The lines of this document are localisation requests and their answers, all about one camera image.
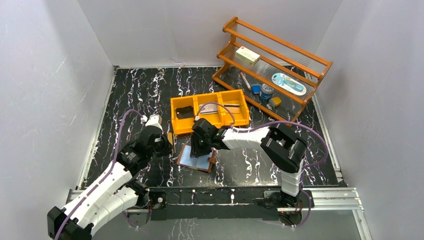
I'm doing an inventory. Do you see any black card in bin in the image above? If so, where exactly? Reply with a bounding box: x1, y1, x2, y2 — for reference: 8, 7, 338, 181
175, 105, 195, 120

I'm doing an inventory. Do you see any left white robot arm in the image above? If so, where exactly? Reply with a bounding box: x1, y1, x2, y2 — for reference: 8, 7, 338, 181
47, 123, 172, 240

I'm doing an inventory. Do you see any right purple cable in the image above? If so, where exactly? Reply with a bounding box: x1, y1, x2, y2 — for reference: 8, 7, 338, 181
195, 101, 329, 229

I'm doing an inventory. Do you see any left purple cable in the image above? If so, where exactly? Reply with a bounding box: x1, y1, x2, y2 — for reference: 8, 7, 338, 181
52, 109, 147, 240

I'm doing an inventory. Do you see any orange wooden shelf rack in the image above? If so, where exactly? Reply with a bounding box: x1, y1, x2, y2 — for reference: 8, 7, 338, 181
212, 16, 333, 121

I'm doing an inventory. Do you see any purple cable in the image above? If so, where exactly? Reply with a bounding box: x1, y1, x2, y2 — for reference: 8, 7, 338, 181
195, 101, 329, 229
52, 109, 147, 240

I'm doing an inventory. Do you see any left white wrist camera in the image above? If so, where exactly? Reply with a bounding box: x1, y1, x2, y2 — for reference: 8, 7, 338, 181
141, 114, 163, 131

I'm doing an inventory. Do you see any blue blister pack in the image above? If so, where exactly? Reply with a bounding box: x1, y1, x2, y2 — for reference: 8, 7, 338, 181
271, 72, 307, 96

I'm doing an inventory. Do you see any tan brown credit card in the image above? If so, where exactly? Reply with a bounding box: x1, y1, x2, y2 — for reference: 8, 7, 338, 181
167, 132, 175, 148

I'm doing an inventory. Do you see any brown leather card holder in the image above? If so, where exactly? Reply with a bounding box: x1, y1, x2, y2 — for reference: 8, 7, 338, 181
176, 144, 217, 173

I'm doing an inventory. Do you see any white cardboard box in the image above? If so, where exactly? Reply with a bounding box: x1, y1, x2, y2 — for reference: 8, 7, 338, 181
235, 46, 261, 66

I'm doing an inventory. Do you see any striped card with orange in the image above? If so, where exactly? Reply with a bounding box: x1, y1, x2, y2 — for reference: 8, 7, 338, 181
199, 103, 218, 115

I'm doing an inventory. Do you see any yellow grey sharpener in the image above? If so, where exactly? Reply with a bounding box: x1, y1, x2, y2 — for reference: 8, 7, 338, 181
267, 97, 282, 109

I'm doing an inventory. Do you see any orange three-compartment bin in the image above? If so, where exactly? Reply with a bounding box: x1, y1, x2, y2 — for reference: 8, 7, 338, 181
170, 89, 250, 135

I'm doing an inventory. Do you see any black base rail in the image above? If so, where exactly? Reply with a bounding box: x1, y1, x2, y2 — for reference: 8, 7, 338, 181
126, 186, 315, 224

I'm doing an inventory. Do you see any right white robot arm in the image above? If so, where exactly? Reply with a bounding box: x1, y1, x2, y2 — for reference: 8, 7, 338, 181
191, 118, 307, 197

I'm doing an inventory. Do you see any red white pen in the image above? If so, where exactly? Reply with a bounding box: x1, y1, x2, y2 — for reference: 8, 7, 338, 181
240, 72, 252, 91

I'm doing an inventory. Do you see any blue round tin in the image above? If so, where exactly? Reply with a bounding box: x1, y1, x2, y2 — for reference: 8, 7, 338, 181
259, 83, 275, 102

